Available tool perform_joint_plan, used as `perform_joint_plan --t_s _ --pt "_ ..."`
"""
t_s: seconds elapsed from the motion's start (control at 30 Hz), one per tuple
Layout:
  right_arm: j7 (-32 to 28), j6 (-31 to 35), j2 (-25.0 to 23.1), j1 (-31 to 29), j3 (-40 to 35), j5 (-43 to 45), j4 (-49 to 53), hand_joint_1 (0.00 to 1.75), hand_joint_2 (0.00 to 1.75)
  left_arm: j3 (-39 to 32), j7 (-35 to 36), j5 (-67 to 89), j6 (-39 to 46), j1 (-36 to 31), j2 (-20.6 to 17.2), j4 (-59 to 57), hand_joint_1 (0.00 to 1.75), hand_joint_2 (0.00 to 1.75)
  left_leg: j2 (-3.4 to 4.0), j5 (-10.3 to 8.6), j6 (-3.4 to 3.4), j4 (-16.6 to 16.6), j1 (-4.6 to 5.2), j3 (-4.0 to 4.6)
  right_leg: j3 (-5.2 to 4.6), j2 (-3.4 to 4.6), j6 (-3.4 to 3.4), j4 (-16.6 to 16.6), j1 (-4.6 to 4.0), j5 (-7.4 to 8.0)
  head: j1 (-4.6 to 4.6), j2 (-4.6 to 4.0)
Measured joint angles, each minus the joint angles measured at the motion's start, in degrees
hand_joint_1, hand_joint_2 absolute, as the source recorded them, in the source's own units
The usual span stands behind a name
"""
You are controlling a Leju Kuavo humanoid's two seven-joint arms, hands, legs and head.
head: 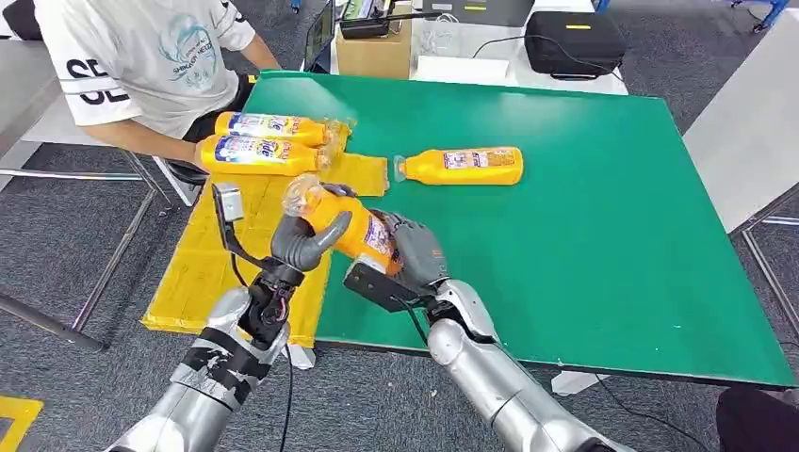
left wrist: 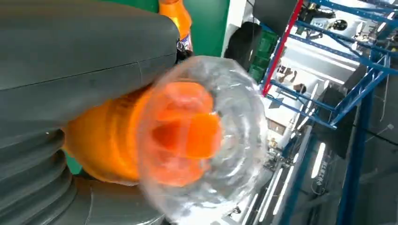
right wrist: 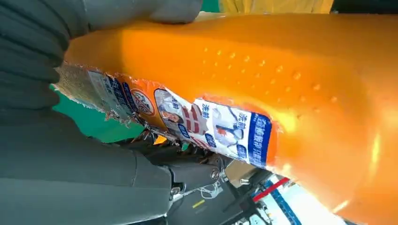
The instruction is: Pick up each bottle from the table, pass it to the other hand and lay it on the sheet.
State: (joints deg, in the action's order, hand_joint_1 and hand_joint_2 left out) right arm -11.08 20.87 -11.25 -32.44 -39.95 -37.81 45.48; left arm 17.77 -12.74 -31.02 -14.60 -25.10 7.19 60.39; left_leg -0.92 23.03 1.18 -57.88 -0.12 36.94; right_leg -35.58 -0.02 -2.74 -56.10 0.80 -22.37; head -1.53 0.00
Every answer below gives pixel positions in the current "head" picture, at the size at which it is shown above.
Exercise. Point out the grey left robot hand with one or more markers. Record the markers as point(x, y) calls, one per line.
point(299, 246)

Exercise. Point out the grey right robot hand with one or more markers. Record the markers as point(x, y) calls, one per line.
point(418, 256)

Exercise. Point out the orange drink bottle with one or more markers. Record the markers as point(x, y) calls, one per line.
point(465, 167)
point(349, 227)
point(274, 126)
point(256, 154)

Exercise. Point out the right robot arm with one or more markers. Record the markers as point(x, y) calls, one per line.
point(493, 374)

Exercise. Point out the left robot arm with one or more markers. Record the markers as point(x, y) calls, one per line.
point(206, 380)

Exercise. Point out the yellow sheet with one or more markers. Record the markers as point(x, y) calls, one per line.
point(212, 262)

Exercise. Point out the white table foot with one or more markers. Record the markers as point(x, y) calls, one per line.
point(577, 382)
point(301, 357)

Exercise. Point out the black stool with white legs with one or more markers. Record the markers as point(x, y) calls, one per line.
point(186, 171)

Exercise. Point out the green table mat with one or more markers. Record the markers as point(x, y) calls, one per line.
point(562, 218)

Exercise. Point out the white flat box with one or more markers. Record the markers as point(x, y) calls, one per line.
point(465, 70)

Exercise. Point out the cardboard box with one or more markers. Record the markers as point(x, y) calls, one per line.
point(373, 53)

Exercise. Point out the black laptop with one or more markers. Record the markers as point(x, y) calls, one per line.
point(319, 34)

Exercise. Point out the white table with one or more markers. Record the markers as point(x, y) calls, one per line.
point(462, 43)

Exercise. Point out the black router with antenna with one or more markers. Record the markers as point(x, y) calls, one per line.
point(368, 26)

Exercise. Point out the person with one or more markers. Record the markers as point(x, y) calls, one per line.
point(143, 56)

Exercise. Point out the grey case with yellow label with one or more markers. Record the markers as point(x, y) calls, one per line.
point(481, 11)

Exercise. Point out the black case with yellow label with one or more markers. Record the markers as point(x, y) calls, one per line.
point(574, 47)

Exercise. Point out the grey bench with metal legs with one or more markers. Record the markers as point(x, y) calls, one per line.
point(37, 118)

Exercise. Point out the grey side table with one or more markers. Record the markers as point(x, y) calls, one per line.
point(743, 131)

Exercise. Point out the black robot leg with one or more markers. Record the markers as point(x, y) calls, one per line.
point(758, 421)

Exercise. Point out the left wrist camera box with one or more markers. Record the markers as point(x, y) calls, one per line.
point(229, 201)

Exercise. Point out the blue metal frame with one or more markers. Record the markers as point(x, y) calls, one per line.
point(764, 12)

